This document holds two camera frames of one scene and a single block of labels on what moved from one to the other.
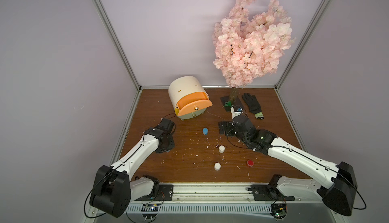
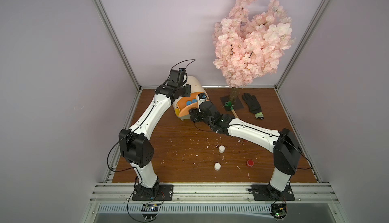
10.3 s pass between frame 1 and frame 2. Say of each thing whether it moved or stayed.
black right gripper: moved
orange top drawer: stayed
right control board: stayed
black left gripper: moved
